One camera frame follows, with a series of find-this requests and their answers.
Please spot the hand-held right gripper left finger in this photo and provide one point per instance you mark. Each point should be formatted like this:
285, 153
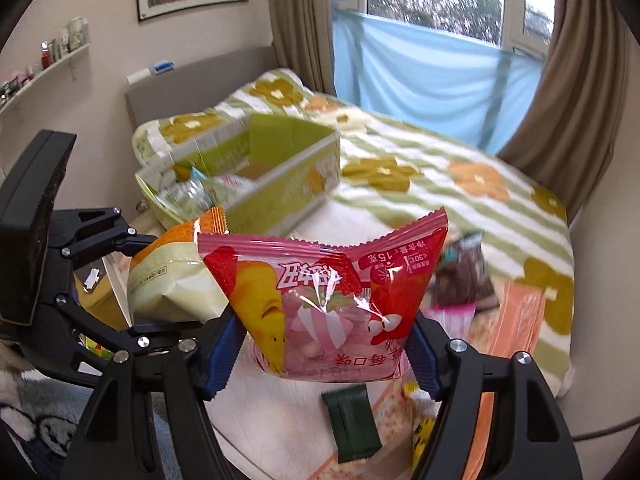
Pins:
222, 360

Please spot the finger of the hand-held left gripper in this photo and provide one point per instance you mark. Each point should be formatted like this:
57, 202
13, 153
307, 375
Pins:
90, 330
100, 235

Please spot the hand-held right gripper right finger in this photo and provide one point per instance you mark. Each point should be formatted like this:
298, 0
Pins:
422, 357

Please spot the orange and cream snack packet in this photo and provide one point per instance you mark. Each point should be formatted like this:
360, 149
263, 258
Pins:
165, 280

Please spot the pink strawberry snack packet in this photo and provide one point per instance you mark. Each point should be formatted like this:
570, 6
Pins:
300, 300

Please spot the green cardboard box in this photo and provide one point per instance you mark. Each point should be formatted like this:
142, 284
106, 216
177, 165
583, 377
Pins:
280, 195

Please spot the brown cardboard box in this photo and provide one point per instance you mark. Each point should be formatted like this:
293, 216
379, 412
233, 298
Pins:
102, 300

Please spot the small pink snack packet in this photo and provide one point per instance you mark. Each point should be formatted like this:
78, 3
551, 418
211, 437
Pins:
452, 317

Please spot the yellow snack packet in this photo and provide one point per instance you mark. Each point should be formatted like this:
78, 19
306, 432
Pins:
422, 435

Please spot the clear wrapped snack packet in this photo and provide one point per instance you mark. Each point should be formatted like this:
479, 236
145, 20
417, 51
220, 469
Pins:
180, 195

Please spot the brown snack packet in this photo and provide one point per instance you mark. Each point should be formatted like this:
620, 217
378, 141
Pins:
465, 275

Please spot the orange printed cloth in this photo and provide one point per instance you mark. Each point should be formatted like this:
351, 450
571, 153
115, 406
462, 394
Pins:
510, 320

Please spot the dark green snack packet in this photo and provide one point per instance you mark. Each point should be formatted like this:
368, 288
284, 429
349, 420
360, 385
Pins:
350, 425

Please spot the grey printed blanket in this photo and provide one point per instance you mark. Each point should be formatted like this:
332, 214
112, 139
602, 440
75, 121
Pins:
45, 425

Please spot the blue and white snack packet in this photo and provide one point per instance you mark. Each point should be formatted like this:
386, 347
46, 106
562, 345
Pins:
227, 182

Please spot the floral striped blanket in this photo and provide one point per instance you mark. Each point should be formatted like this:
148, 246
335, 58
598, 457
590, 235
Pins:
440, 200

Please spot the small white object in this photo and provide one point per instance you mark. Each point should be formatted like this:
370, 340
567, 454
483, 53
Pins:
139, 76

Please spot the small blue object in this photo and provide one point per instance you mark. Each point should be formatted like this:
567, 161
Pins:
163, 66

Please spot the grey bed headboard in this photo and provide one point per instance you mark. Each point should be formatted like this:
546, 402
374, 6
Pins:
200, 80

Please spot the light blue cloth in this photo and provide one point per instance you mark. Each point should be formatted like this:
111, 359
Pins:
425, 75

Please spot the brown curtain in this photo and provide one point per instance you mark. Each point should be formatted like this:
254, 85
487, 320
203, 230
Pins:
300, 25
575, 85

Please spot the white wall shelf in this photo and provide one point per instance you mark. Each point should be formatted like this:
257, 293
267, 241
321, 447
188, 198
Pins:
45, 72

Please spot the wall shelf with bottles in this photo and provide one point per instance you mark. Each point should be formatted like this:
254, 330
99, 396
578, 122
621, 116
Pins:
60, 42

